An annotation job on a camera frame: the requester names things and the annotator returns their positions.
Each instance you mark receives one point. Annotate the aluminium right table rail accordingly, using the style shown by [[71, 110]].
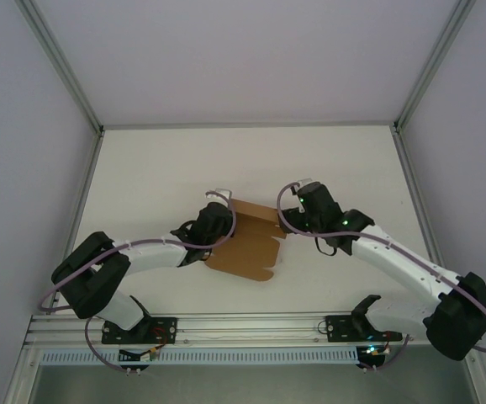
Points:
[[412, 177]]

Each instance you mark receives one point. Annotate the aluminium right frame post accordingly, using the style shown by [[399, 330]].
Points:
[[432, 63]]

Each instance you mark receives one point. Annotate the aluminium table rail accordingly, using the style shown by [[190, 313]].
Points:
[[412, 177], [89, 177], [247, 125]]

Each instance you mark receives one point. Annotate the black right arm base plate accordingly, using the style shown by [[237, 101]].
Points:
[[339, 328]]

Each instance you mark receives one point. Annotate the aluminium frame post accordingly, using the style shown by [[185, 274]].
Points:
[[432, 63], [58, 63]]

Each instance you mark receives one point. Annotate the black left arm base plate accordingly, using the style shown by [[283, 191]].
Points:
[[166, 325]]

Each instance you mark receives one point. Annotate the aluminium lower right frame bar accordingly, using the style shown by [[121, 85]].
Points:
[[482, 379]]

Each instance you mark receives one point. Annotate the grey metal sheet panel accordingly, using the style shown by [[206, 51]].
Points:
[[247, 387]]

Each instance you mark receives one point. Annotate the aluminium mounting beam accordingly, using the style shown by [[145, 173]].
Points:
[[247, 326]]

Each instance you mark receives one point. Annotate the left connector with yellow plug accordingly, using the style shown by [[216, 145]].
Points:
[[144, 355]]

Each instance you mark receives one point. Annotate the brown cardboard paper box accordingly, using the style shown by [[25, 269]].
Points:
[[247, 252]]

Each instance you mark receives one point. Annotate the aluminium rear table rail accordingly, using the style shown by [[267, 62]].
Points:
[[247, 125]]

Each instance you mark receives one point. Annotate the aluminium left frame post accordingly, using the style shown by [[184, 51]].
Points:
[[58, 63]]

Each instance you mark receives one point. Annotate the right connector with green light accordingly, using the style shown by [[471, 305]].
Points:
[[371, 351]]

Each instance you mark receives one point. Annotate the aluminium lower left frame bar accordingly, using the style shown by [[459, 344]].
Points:
[[20, 379]]

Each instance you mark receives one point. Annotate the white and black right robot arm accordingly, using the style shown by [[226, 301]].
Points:
[[398, 269]]

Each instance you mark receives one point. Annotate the aluminium frame bar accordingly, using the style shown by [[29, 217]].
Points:
[[482, 379], [20, 379]]

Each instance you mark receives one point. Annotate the aluminium left table rail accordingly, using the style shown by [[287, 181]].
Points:
[[89, 177]]

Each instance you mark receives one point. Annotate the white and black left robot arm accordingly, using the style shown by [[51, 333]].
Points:
[[154, 254]]

